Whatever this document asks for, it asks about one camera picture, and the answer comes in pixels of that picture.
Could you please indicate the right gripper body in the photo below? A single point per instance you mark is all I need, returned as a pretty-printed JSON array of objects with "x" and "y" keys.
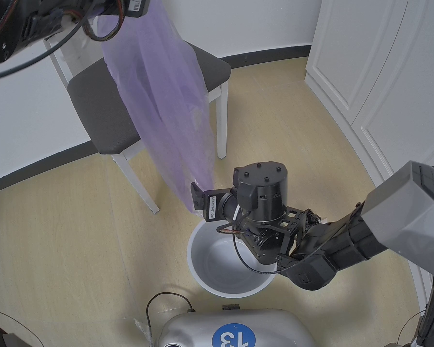
[{"x": 215, "y": 206}]

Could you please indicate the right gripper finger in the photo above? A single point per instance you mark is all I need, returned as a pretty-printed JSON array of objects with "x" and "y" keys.
[{"x": 197, "y": 197}]

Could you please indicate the black plastic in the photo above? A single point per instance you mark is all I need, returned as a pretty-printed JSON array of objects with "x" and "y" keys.
[{"x": 314, "y": 218}]

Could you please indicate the purple plastic bag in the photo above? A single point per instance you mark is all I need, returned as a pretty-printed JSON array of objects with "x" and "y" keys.
[{"x": 159, "y": 96}]

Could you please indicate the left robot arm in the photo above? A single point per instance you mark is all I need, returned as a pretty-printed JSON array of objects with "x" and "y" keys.
[{"x": 18, "y": 16}]

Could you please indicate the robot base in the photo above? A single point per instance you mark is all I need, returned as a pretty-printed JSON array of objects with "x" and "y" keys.
[{"x": 202, "y": 327}]

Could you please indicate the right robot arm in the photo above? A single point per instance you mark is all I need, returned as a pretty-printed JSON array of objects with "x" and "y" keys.
[{"x": 401, "y": 208}]

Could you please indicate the white trash bin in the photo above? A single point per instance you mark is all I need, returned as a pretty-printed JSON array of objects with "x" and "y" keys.
[{"x": 217, "y": 262}]

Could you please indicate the white chair with grey seat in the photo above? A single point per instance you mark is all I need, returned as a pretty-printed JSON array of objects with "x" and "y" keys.
[{"x": 94, "y": 103}]

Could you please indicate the white wardrobe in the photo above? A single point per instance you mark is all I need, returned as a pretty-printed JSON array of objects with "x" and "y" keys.
[{"x": 383, "y": 49}]

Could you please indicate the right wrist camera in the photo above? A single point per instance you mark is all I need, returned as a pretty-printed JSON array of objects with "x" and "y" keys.
[{"x": 247, "y": 197}]

